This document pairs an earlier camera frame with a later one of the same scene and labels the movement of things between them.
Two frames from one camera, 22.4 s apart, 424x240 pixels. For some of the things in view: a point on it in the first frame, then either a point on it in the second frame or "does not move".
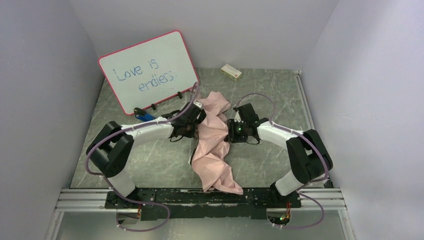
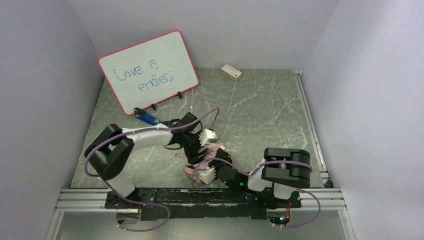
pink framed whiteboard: x=146 y=73 does not move
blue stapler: x=141 y=115 does not move
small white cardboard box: x=231 y=72 does not move
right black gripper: x=231 y=130 -> x=216 y=159
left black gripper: x=194 y=122 -> x=193 y=149
